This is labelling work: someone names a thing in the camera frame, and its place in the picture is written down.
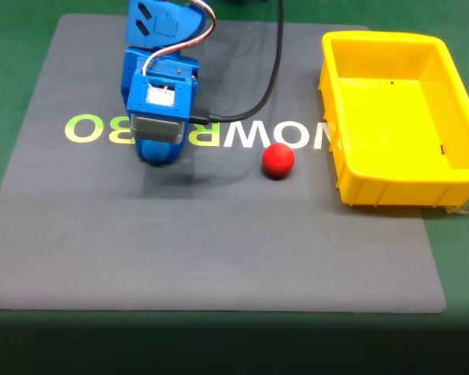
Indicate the grey mat with lettering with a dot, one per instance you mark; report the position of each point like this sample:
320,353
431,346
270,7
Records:
219,242

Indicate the grey camera box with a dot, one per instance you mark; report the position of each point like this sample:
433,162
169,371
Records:
158,127

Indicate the red ball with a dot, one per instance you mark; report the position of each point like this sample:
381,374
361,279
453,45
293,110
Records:
278,160

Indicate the yellow plastic bin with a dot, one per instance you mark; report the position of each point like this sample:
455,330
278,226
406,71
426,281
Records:
394,117

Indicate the clear plastic wrap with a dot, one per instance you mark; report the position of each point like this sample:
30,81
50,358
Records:
463,207

